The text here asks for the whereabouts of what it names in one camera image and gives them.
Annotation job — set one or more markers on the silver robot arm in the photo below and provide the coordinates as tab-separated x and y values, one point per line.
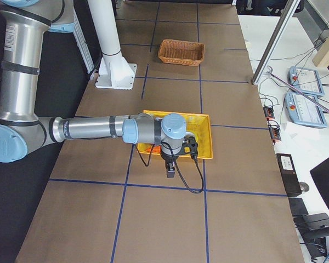
22	131

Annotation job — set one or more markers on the lower teach pendant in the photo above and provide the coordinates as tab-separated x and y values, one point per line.
304	112

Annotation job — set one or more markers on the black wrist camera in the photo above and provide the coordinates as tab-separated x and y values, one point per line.
191	147

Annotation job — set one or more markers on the white pedestal column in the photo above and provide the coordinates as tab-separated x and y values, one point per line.
114	71

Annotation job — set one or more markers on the black rectangular box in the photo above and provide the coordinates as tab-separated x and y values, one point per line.
288	174

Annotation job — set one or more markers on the upper teach pendant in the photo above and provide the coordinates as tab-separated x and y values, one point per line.
306	80

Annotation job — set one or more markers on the aluminium frame post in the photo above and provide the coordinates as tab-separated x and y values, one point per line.
287	14

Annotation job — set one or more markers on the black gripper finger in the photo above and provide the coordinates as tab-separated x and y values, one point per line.
170	169

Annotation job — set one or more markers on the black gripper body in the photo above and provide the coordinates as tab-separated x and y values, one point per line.
168	158

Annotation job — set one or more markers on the brown wicker basket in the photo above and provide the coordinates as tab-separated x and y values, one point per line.
178	52

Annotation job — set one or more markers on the yellow plastic basket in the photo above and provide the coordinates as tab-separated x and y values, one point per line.
198	124

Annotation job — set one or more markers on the teach pendant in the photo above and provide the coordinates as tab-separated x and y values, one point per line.
306	80
304	112

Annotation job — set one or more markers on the orange toy carrot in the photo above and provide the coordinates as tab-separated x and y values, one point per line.
155	149

